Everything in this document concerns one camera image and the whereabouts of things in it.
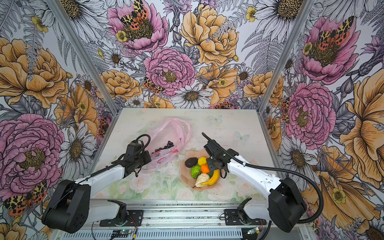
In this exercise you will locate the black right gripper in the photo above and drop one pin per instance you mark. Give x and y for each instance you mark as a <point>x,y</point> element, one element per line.
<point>209,164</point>

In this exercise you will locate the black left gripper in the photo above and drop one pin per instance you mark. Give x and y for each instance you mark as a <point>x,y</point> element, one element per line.
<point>147,160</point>

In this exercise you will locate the yellow fake lemon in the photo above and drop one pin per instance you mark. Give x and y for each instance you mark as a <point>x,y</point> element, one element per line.
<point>202,161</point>

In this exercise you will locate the orange fake orange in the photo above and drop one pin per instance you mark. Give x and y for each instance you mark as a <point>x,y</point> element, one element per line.
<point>205,169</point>

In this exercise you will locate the yellow fake banana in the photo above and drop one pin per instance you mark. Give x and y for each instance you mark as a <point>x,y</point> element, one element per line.
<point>213,179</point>

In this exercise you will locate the pale fake garlic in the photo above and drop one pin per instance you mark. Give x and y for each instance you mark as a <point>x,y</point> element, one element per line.
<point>202,178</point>

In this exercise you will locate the dark fake grape bunch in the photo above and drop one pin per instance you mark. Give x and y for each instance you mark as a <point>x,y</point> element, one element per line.
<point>168,146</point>

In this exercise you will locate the pink printed plastic bag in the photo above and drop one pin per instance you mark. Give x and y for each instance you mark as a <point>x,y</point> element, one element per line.
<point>167,141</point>

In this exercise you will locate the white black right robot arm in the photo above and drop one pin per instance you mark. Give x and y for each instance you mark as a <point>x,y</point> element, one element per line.
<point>285,206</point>

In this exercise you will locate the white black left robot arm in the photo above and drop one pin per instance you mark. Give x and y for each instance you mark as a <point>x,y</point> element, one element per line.
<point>71,206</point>

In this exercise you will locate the black brown fake fruit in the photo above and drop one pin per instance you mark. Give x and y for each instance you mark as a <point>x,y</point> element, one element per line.
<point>191,162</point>

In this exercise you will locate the pink round plate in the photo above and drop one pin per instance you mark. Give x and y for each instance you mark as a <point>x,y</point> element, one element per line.
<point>186,172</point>

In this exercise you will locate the green circuit board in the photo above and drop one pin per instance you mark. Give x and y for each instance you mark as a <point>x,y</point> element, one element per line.
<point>124,233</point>

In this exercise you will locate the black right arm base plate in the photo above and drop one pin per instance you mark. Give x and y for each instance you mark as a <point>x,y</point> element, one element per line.
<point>234,217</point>

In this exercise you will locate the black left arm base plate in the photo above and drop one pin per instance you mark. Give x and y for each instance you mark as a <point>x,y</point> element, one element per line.
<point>130,218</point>

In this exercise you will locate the aluminium front rail frame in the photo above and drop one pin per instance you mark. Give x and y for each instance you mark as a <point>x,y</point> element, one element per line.
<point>176,214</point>

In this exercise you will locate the aluminium left corner post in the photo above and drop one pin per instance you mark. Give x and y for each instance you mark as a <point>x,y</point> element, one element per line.
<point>71,33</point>

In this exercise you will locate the aluminium corner post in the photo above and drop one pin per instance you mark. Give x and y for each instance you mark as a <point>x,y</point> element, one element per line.
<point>71,33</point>
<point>303,16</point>

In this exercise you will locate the aluminium right corner post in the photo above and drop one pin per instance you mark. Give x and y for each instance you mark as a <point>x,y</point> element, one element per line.
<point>303,16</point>

